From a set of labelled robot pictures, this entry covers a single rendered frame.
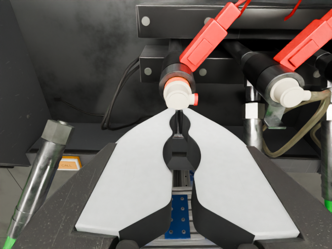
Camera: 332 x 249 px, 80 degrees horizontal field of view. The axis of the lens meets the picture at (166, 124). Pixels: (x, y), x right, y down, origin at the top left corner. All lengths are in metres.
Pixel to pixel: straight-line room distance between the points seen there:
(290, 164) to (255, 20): 0.31
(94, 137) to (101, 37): 0.22
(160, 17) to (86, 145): 0.31
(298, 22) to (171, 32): 0.15
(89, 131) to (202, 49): 0.40
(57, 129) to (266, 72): 0.17
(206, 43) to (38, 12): 0.39
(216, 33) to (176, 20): 0.12
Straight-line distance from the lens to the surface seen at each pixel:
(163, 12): 0.28
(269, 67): 0.18
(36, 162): 0.19
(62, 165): 0.48
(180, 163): 0.43
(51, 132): 0.18
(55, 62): 0.51
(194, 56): 0.17
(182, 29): 0.28
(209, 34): 0.17
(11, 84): 0.49
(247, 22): 0.28
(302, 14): 0.30
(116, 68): 0.47
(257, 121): 0.22
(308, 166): 0.52
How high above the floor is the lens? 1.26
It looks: 57 degrees down
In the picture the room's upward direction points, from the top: 177 degrees counter-clockwise
